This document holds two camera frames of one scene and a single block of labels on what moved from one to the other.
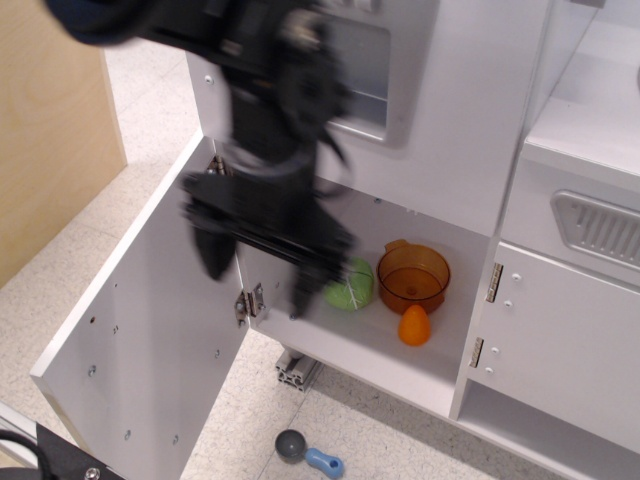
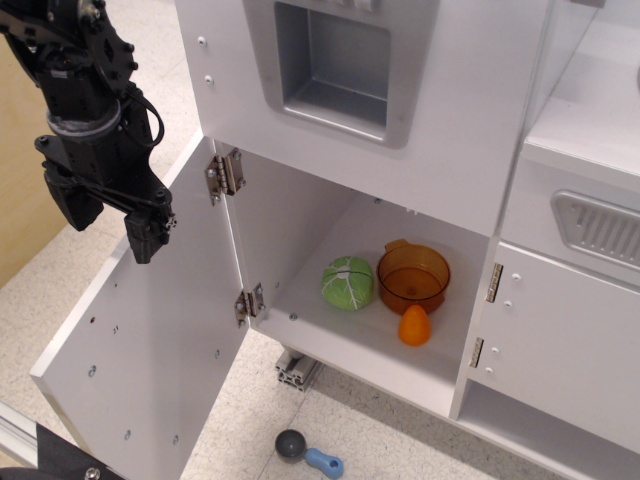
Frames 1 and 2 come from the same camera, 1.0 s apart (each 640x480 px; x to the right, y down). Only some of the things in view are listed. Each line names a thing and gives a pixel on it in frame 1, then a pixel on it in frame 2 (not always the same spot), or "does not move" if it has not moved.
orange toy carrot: x=414 y=328 does not move
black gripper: x=275 y=210 to x=112 y=166
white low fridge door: x=137 y=369 does not move
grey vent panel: x=598 y=228 does not move
